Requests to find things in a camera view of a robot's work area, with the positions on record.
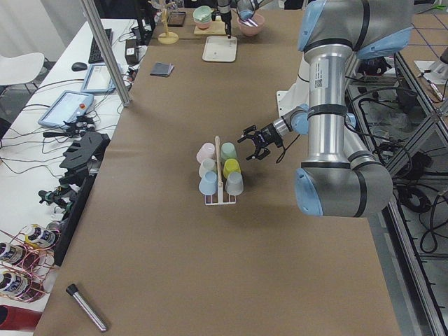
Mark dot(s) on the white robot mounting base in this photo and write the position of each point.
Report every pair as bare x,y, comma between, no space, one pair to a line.
297,94

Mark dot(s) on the white chair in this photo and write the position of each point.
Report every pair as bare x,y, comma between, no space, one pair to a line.
19,70

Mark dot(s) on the green cup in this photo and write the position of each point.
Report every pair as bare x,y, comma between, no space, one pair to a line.
227,151

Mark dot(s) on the wooden mug tree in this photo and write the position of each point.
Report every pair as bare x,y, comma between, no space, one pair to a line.
167,37

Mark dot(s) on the folded grey cloth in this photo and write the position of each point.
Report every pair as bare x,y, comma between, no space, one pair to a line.
162,69

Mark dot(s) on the dark brown tray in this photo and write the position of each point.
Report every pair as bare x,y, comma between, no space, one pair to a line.
176,19

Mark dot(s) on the blue teach pendant far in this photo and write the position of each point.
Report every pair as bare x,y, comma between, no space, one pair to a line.
97,80

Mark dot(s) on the blue teach pendant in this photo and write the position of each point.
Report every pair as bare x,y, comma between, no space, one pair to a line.
97,80
67,107

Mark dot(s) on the steel scoop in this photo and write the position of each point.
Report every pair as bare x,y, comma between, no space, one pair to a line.
250,22

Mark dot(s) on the bamboo cutting board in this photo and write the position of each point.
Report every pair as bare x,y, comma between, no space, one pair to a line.
215,28

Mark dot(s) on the steel tube black cap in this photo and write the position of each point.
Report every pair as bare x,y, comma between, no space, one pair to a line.
74,292

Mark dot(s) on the large pink ice bowl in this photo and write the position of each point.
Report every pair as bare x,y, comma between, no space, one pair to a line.
249,29

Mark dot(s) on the white wire cup rack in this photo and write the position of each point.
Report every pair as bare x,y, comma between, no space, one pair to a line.
220,197

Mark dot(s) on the grey cup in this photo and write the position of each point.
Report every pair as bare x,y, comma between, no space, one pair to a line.
234,184

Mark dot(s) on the green top bowl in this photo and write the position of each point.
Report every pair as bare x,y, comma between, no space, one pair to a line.
202,14

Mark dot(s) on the cream rabbit serving tray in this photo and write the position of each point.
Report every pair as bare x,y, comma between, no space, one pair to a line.
220,49

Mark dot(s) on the yellow cup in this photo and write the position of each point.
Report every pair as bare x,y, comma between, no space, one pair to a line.
230,165

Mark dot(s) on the pink cup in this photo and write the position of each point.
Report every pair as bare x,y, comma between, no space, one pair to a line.
206,151

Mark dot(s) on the black computer mouse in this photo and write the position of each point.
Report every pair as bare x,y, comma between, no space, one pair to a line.
79,66

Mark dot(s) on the aluminium frame post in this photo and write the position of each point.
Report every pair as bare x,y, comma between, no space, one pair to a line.
95,23

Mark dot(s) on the black tool stand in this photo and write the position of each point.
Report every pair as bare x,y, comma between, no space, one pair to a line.
80,152

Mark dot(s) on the cream cup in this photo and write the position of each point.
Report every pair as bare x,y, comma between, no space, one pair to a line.
207,165

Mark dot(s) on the blue cup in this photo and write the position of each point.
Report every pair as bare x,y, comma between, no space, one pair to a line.
209,183

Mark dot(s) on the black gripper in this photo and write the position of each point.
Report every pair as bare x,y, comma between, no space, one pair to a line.
225,14
267,134

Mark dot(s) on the blue teach pendant near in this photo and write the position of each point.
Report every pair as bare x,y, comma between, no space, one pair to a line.
67,107

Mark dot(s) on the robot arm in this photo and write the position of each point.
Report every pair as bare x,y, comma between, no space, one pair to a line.
340,176
245,10

